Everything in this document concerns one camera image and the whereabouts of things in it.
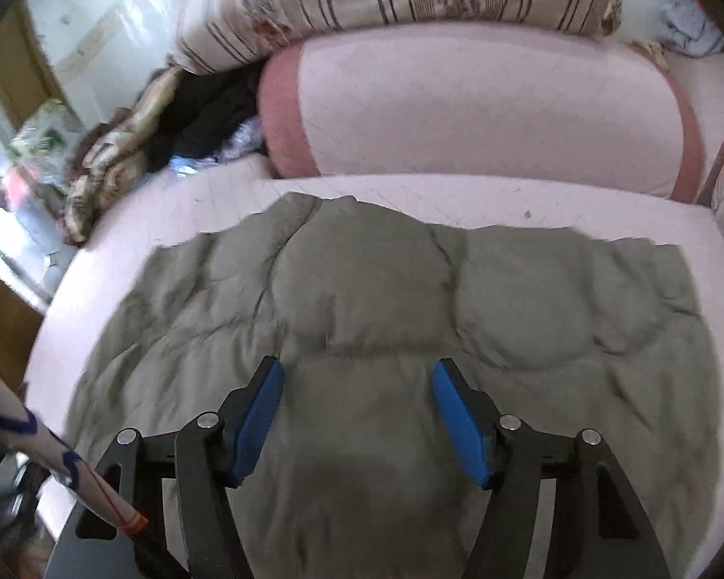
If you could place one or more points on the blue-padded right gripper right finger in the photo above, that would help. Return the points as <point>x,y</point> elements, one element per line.
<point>503,461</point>

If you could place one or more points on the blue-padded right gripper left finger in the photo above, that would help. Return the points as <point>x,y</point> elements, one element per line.
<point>214,453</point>

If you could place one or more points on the olive green hooded puffer jacket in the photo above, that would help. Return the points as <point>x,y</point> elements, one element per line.
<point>357,478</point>

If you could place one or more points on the black clothes pile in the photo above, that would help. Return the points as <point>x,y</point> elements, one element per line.
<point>203,113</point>

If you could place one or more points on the brown beige patterned blanket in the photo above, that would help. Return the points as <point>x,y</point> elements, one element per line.
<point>117,160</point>

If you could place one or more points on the pink rolled quilt back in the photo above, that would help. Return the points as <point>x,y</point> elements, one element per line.
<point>480,99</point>

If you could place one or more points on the pink rolled quilt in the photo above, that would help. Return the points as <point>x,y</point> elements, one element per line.
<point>480,99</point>
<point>697,84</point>

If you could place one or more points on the floral printed bag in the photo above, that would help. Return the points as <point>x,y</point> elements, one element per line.
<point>46,144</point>

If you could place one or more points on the pink rolled quilt right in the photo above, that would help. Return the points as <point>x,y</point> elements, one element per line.
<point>697,84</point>

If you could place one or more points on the grey-blue garment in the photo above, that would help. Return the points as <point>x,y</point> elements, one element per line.
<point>688,30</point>

